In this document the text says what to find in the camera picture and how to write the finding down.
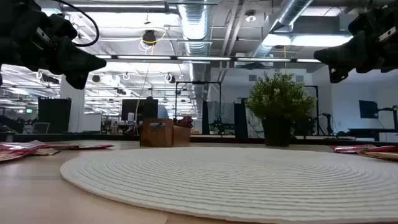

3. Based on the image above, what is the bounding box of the person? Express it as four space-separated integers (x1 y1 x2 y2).
157 104 170 119

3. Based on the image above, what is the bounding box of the potted green artificial plant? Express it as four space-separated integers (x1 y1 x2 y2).
245 70 317 147

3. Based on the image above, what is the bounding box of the dark office desk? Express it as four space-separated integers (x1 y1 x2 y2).
347 127 398 141

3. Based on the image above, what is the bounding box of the grey office chair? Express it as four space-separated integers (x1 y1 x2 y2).
32 121 51 134

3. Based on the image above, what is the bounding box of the beige vanilla cinnamon tea bag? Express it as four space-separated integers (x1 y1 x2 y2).
30 148 60 157

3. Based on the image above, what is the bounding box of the long ceiling light strip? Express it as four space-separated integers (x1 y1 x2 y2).
95 54 323 64

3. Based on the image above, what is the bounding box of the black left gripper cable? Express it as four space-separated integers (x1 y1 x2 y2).
52 0 100 48

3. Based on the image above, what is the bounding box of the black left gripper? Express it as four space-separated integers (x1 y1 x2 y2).
0 0 107 90

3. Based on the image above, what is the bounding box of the black monitor on arm mount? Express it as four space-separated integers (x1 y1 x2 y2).
359 100 398 130

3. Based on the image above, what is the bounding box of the ribbed silver ceiling duct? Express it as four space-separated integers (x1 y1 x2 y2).
248 0 314 60
177 0 213 82

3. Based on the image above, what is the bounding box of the black yellow cord reel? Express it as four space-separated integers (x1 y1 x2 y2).
142 29 158 46

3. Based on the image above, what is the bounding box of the wooden tea bag box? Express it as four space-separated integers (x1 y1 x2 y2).
139 118 191 147

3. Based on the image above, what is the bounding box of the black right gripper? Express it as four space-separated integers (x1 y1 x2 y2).
313 4 398 84

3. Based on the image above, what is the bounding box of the large black monitor back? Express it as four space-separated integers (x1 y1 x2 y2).
37 97 72 134

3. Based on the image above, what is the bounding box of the pile of tea packets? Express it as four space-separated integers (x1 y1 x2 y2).
357 151 398 162

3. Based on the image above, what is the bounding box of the black computer monitor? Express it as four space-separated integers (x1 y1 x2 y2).
121 98 159 123

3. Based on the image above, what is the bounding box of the white round woven placemat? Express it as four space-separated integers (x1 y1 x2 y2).
60 146 398 224

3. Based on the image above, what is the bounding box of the black aluminium table frame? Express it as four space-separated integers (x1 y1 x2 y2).
0 133 398 146

